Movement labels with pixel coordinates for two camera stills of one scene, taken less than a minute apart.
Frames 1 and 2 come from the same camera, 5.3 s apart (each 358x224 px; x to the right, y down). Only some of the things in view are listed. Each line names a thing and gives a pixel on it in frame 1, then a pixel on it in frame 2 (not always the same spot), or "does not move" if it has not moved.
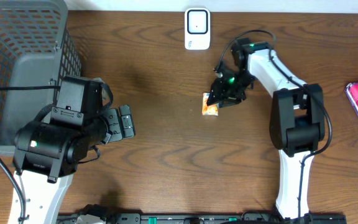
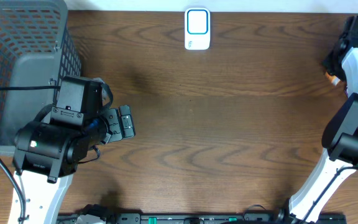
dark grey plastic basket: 23,43 does not move
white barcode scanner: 197,28 does not move
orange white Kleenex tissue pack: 212,109 to 334,80
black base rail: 140,218 does not move
